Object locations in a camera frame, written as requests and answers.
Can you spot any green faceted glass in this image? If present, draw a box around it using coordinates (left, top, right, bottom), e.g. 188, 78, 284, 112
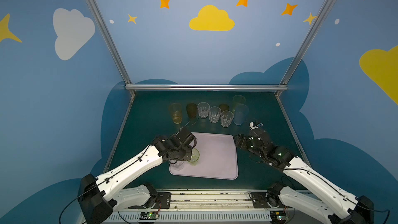
189, 148, 200, 166

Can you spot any lilac plastic tray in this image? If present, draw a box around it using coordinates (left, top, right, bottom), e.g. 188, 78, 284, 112
169, 132, 238, 180

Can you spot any clear faceted glass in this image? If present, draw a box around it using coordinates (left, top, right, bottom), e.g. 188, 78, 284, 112
208, 106, 221, 123
198, 102, 210, 119
220, 111, 234, 128
169, 160, 184, 171

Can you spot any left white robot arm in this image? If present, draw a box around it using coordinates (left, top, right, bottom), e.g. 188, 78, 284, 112
76, 133, 197, 224

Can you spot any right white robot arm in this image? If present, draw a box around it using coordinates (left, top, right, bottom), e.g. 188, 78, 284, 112
233, 126, 375, 224

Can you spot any tall pale blue glass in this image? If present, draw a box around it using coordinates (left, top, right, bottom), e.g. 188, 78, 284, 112
233, 104, 249, 125

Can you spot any tall yellow glass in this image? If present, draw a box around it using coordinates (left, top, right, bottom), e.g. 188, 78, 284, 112
169, 103, 182, 124

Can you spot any dark brown textured cup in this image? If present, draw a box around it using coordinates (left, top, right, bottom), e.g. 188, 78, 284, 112
186, 103, 198, 119

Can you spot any small dark brown cup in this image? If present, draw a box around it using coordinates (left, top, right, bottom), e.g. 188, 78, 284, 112
218, 103, 230, 112

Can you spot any tall pale green glass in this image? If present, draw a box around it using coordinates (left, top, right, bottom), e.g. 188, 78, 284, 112
232, 94, 246, 113

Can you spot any clear faceted glass back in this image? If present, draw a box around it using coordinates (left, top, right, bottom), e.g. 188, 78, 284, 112
198, 102, 210, 119

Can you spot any back horizontal aluminium bar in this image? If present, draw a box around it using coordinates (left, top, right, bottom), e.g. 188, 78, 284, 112
125, 84, 288, 91

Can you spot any left green circuit board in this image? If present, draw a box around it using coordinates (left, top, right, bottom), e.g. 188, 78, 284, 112
139, 212, 159, 222

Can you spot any green circuit board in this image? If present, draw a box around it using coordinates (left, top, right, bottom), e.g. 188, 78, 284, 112
139, 212, 159, 222
270, 212, 288, 224

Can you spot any right green circuit board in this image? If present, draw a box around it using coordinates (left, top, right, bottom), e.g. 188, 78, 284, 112
270, 212, 288, 224

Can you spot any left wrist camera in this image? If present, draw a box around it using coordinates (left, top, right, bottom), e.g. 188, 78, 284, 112
176, 127, 197, 149

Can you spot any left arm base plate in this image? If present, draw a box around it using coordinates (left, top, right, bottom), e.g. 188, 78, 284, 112
135, 192, 171, 209

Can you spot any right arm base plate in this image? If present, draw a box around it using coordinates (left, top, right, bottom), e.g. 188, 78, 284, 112
249, 191, 292, 208

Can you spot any aluminium front rail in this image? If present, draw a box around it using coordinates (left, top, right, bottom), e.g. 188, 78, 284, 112
76, 189, 346, 224

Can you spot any right aluminium frame post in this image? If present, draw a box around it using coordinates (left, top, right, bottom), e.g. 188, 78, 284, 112
275, 0, 337, 98

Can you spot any aluminium frame post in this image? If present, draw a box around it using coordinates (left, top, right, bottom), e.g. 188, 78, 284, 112
85, 0, 131, 86
275, 0, 337, 98

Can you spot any left aluminium frame post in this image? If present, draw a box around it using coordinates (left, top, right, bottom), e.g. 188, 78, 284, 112
85, 0, 131, 86

